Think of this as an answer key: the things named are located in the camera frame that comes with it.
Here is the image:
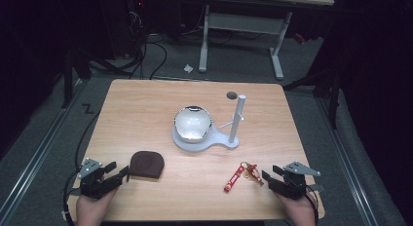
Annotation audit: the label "white stand with post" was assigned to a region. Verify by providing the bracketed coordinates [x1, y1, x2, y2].
[170, 94, 247, 153]

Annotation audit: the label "person's left hand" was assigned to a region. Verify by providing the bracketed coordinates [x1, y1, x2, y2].
[76, 187, 120, 226]

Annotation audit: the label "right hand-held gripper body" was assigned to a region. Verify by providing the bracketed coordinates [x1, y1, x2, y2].
[278, 160, 326, 201]

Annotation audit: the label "metal floor rail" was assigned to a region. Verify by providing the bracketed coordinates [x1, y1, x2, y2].
[315, 94, 380, 226]
[0, 79, 84, 222]

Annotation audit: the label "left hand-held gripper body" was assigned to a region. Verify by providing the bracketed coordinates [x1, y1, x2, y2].
[77, 157, 115, 201]

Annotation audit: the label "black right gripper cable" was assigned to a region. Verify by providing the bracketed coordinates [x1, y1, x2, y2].
[304, 192, 321, 226]

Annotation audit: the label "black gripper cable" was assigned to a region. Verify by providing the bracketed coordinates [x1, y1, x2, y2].
[304, 192, 321, 226]
[61, 111, 102, 226]

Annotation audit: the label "black floor cables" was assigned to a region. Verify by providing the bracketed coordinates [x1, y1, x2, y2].
[128, 11, 169, 81]

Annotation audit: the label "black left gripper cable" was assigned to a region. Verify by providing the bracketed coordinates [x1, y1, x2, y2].
[61, 111, 102, 226]

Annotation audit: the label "silver metal bowl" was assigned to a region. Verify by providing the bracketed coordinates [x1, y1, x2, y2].
[172, 105, 214, 144]

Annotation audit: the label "red keychain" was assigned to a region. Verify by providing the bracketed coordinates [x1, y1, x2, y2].
[223, 161, 265, 194]

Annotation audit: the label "person's right hand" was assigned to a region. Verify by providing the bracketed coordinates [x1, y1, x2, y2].
[275, 192, 318, 226]

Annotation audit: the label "black tripod stand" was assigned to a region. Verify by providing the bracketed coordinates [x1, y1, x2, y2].
[282, 54, 345, 131]
[59, 45, 134, 110]

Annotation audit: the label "brown pouch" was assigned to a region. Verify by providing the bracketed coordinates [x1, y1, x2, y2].
[128, 150, 166, 182]

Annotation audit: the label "white frame desk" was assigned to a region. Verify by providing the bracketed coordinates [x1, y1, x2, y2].
[197, 0, 336, 81]

